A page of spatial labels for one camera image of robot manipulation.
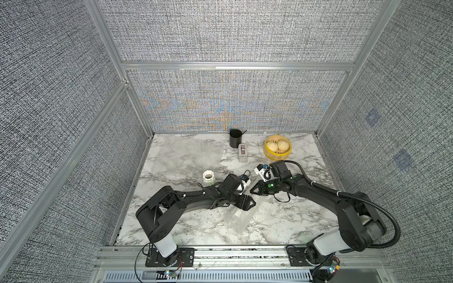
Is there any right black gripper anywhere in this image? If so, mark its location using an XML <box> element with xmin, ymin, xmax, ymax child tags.
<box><xmin>248</xmin><ymin>179</ymin><xmax>282</xmax><ymax>196</ymax></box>

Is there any small white ribbed vase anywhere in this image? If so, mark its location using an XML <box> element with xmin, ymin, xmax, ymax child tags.
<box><xmin>202</xmin><ymin>171</ymin><xmax>216</xmax><ymax>186</ymax></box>

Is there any tall white ribbed vase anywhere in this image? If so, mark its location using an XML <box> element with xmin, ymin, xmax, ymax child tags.
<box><xmin>224</xmin><ymin>203</ymin><xmax>261</xmax><ymax>235</ymax></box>

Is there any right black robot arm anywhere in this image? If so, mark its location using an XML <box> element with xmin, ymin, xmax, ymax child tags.
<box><xmin>250</xmin><ymin>160</ymin><xmax>386</xmax><ymax>266</ymax></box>

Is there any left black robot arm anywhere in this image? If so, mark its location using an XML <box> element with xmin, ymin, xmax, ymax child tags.
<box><xmin>136</xmin><ymin>174</ymin><xmax>256</xmax><ymax>261</ymax></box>

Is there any yellow steamer basket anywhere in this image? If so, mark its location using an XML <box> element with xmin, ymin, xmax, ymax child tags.
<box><xmin>263</xmin><ymin>135</ymin><xmax>292</xmax><ymax>161</ymax></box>

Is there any right bun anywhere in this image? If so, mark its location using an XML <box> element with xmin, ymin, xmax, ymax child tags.
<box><xmin>277</xmin><ymin>140</ymin><xmax>290</xmax><ymax>153</ymax></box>

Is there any bun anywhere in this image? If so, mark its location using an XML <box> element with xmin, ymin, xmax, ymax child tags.
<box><xmin>277</xmin><ymin>140</ymin><xmax>290</xmax><ymax>153</ymax></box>
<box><xmin>266</xmin><ymin>141</ymin><xmax>278</xmax><ymax>152</ymax></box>

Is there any left bun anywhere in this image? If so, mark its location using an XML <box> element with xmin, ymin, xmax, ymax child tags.
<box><xmin>266</xmin><ymin>141</ymin><xmax>278</xmax><ymax>152</ymax></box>

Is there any black cup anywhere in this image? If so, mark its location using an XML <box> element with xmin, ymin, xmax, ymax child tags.
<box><xmin>229</xmin><ymin>129</ymin><xmax>247</xmax><ymax>149</ymax></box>

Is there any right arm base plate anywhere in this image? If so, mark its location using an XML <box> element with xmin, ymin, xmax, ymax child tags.
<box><xmin>285</xmin><ymin>245</ymin><xmax>316</xmax><ymax>267</ymax></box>

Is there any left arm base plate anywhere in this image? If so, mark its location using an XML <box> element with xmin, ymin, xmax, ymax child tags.
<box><xmin>145</xmin><ymin>248</ymin><xmax>195</xmax><ymax>269</ymax></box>

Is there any right black corrugated cable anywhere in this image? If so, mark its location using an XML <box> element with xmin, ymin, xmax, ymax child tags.
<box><xmin>282</xmin><ymin>160</ymin><xmax>401</xmax><ymax>249</ymax></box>

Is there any aluminium front rail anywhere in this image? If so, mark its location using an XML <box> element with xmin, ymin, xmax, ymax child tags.
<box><xmin>89</xmin><ymin>245</ymin><xmax>397</xmax><ymax>283</ymax></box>

